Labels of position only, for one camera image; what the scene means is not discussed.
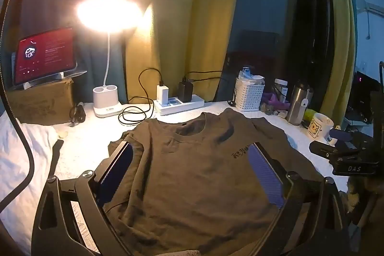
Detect white desk lamp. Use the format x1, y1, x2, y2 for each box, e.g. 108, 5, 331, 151
76, 0, 145, 118

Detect white textured blanket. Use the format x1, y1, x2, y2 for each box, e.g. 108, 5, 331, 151
0, 100, 348, 256

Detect white tablet stand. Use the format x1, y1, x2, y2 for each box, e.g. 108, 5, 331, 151
12, 52, 87, 91

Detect person's right forearm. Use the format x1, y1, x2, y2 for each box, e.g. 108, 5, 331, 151
345, 176, 384, 244

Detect white bear print mug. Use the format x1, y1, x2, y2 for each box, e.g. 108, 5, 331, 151
306, 113, 334, 141

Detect packets in basket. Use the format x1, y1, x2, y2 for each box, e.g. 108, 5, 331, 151
238, 65, 264, 85

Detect small black cable bundle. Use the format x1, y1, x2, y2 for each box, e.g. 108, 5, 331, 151
70, 102, 87, 127

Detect tablet with red screen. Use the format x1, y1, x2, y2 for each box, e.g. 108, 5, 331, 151
13, 28, 77, 85

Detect olive brown printed t-shirt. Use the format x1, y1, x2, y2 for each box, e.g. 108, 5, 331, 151
102, 107, 324, 256

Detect white charger plug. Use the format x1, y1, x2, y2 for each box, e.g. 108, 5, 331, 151
156, 84, 170, 105

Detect clear jar with label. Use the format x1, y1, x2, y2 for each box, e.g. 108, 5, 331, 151
274, 78, 288, 103

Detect black looped charging cable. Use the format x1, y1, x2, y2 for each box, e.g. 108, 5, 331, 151
118, 68, 164, 126

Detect brown cardboard box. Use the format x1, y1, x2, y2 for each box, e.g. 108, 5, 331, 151
6, 79, 75, 126

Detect yellow curtain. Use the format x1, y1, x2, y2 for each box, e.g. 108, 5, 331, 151
124, 0, 243, 103

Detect purple object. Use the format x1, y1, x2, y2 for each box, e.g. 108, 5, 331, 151
261, 92, 290, 111

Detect black strap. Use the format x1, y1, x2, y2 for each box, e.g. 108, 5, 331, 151
51, 139, 65, 181

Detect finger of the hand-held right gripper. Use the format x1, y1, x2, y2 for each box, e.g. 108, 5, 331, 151
329, 128, 352, 142
309, 140, 360, 160

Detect white cloth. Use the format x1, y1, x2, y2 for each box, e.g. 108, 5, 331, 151
0, 115, 59, 214

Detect black charger plug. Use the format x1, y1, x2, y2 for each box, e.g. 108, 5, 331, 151
178, 80, 192, 103

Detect stainless steel bottle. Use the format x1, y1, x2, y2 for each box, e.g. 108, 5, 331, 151
286, 83, 314, 126

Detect white power strip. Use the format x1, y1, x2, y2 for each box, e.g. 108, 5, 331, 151
154, 94, 205, 116

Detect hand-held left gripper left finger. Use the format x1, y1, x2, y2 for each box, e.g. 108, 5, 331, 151
31, 140, 134, 256

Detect black braided cable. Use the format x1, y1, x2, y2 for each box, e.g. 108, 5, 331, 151
0, 0, 33, 211

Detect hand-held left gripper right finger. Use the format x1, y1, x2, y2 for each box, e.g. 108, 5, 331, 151
248, 141, 350, 256

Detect white perforated plastic basket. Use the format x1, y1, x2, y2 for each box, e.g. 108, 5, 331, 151
235, 76, 265, 111

